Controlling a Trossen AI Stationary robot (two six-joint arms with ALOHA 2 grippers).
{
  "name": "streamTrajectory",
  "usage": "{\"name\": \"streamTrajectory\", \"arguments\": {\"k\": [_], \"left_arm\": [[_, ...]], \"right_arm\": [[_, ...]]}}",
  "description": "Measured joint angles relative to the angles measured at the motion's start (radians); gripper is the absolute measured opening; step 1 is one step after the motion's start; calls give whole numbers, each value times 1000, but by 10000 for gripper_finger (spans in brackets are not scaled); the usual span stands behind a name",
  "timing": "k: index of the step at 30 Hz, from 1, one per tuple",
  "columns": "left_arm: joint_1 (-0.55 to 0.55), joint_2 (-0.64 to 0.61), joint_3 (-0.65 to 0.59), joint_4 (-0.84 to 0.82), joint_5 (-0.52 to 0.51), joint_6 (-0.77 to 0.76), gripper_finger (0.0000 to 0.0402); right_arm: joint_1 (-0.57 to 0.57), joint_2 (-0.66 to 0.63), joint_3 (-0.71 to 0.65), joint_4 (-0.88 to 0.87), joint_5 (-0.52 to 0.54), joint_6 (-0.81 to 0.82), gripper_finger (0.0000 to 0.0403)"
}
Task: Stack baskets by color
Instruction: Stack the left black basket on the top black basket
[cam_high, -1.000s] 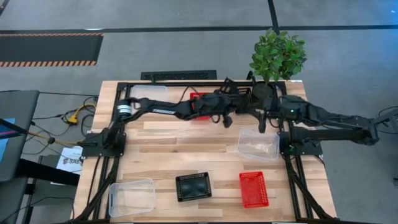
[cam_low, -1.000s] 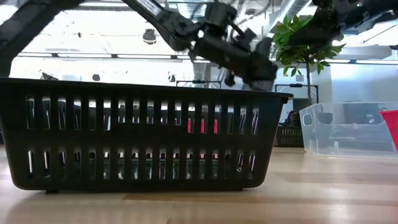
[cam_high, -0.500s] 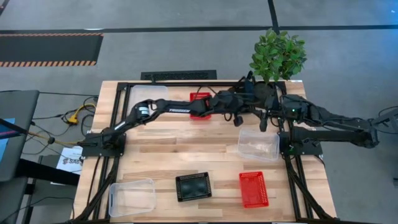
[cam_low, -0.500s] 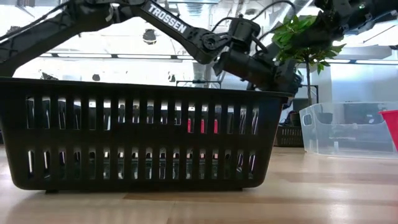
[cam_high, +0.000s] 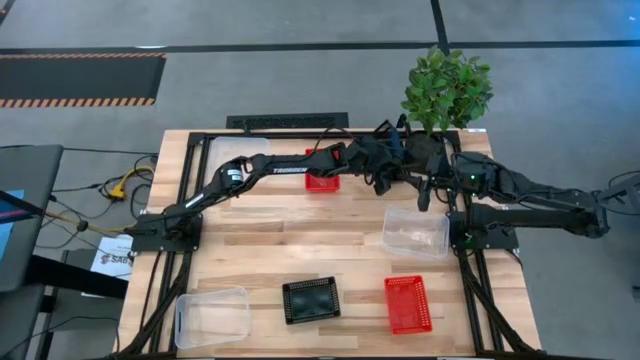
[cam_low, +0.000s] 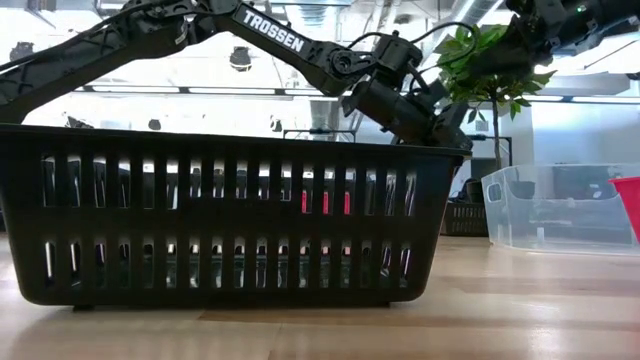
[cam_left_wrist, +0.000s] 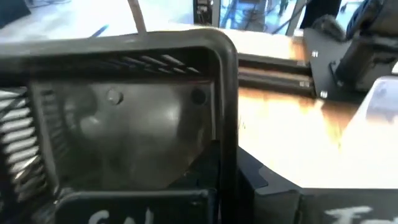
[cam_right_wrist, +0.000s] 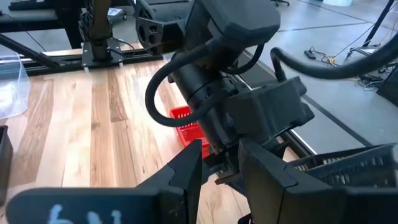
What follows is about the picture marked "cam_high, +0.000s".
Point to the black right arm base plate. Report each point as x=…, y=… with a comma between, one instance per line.
x=500, y=244

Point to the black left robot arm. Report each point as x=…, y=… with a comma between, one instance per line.
x=290, y=169

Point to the dark grey desk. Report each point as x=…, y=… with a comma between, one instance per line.
x=30, y=215

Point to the black low metal stand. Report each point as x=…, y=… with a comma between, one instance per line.
x=287, y=121

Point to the green leafy tree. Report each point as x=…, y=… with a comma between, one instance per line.
x=445, y=90

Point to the red slotted plastic basket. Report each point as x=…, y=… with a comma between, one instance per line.
x=407, y=305
x=323, y=191
x=322, y=184

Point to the clear plastic storage bin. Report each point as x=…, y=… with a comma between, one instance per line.
x=212, y=320
x=415, y=235
x=235, y=150

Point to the grey office chair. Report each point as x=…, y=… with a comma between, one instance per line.
x=622, y=192

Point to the white printed paper sign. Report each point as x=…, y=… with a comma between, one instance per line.
x=112, y=257

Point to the black hazard-striped floor mat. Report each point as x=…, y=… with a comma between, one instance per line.
x=75, y=80

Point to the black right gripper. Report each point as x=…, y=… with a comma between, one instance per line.
x=447, y=172

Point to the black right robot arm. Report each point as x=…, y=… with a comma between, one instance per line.
x=540, y=218

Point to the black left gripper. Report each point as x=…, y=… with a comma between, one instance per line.
x=370, y=157

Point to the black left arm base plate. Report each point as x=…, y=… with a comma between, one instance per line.
x=150, y=240

